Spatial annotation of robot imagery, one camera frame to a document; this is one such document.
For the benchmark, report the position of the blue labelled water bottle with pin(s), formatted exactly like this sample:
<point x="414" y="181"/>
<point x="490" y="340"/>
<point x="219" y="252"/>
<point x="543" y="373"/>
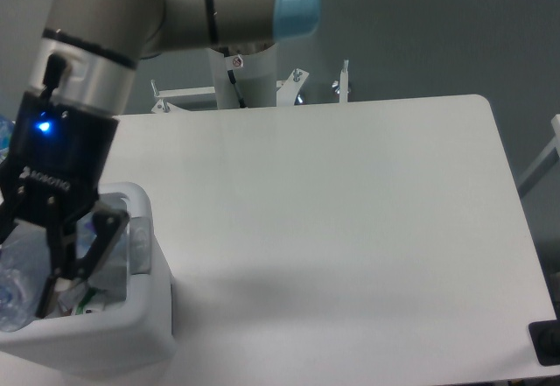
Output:
<point x="6" y="130"/>

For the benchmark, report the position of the black object at table edge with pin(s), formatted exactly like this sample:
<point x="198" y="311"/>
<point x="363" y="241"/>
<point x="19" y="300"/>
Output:
<point x="545" y="338"/>

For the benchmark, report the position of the white trash can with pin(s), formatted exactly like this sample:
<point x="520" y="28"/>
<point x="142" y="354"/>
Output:
<point x="134" y="332"/>

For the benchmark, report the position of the white paper wrapper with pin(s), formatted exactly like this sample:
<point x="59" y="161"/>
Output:
<point x="112" y="277"/>

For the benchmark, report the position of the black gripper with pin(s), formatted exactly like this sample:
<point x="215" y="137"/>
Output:
<point x="50" y="178"/>

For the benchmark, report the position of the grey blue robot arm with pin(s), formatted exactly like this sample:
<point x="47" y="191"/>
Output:
<point x="81" y="81"/>

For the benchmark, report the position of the crushed clear plastic bottle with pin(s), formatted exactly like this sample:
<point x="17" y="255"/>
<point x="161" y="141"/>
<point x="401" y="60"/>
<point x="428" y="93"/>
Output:
<point x="25" y="264"/>

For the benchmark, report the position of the green white wrapper in bin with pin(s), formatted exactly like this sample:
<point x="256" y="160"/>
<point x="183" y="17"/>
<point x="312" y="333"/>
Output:
<point x="82" y="299"/>

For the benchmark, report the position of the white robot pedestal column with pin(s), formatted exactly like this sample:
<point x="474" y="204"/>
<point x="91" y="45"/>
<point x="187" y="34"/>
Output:
<point x="244" y="76"/>

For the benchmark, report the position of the white frame at right edge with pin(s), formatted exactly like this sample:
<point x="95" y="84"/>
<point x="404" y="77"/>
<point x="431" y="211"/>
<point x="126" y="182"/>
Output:
<point x="543" y="163"/>

